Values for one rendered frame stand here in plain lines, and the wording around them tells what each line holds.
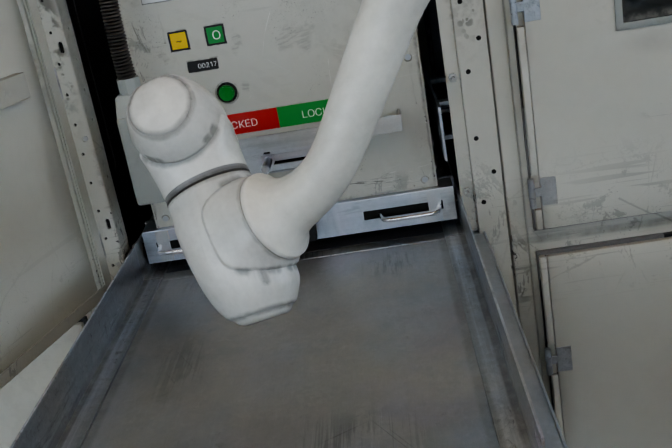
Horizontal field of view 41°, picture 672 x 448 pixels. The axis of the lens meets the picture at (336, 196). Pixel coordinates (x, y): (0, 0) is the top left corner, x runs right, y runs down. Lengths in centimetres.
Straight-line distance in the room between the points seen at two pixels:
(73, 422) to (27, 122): 50
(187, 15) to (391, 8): 65
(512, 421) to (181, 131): 47
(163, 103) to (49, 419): 42
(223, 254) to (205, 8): 61
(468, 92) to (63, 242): 70
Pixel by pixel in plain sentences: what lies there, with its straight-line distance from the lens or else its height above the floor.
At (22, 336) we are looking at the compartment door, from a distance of 145.
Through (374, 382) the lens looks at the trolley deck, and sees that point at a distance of 112.
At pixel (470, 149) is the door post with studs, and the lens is 146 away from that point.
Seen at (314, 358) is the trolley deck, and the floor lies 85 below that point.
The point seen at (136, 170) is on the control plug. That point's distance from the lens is 143.
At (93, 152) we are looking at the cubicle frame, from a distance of 151.
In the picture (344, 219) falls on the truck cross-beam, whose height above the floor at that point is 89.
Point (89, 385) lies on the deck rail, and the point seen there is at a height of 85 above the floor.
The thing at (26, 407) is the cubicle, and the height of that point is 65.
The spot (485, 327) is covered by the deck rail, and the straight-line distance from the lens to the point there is 120.
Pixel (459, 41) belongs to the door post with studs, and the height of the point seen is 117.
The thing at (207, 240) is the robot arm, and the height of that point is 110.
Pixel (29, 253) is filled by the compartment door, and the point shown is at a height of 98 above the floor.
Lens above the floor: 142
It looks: 19 degrees down
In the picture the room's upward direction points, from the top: 10 degrees counter-clockwise
